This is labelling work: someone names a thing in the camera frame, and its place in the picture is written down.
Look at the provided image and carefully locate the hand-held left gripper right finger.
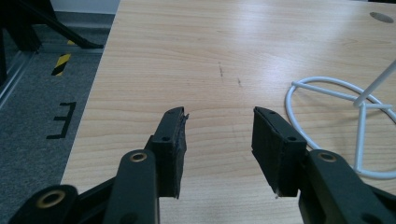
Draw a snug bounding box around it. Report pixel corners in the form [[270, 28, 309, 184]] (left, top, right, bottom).
[[251, 106, 308, 198]]

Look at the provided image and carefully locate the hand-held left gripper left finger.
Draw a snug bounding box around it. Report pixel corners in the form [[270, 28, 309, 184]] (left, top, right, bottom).
[[145, 106, 190, 200]]

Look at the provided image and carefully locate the black floor tape mark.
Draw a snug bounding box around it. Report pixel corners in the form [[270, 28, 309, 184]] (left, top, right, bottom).
[[46, 101, 78, 140]]

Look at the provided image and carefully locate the yellow black hazard tape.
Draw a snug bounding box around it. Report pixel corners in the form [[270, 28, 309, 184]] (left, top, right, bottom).
[[50, 53, 72, 77]]

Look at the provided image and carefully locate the black metal stand leg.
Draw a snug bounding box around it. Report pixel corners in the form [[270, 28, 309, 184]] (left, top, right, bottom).
[[0, 0, 105, 52]]

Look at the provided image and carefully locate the white wire stand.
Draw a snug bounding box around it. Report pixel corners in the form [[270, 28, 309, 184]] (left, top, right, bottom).
[[285, 59, 396, 180]]

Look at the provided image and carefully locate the grey table cable grommet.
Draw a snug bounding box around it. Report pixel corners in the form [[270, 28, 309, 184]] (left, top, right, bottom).
[[369, 11, 395, 24]]

